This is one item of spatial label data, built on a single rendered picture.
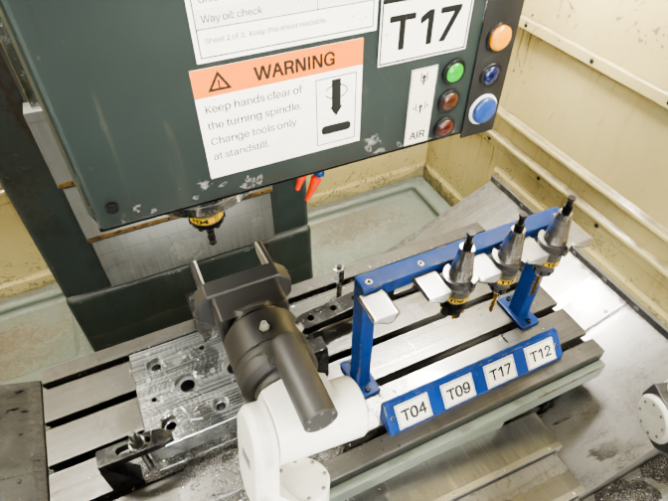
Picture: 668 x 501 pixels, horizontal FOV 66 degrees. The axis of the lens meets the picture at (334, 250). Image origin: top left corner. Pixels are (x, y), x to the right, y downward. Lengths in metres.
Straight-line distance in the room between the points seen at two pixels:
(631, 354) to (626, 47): 0.74
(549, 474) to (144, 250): 1.11
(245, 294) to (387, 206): 1.51
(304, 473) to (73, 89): 0.43
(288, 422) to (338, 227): 1.51
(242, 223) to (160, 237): 0.21
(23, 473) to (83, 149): 1.18
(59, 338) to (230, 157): 1.42
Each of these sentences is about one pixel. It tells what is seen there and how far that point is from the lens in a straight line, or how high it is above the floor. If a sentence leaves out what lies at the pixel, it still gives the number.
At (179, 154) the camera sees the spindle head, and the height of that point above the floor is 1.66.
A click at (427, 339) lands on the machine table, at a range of 1.26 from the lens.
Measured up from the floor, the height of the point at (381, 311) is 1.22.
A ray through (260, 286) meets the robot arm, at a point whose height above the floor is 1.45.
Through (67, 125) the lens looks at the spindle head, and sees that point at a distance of 0.45.
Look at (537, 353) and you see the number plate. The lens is 1.26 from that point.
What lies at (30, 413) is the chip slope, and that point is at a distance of 1.65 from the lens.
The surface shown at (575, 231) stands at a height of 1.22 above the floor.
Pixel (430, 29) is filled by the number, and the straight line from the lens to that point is 0.53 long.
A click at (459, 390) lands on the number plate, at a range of 1.16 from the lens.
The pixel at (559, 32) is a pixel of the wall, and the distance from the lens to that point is 1.53.
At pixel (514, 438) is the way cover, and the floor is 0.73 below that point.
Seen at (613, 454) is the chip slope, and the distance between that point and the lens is 1.44.
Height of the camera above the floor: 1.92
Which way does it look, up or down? 45 degrees down
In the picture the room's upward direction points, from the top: straight up
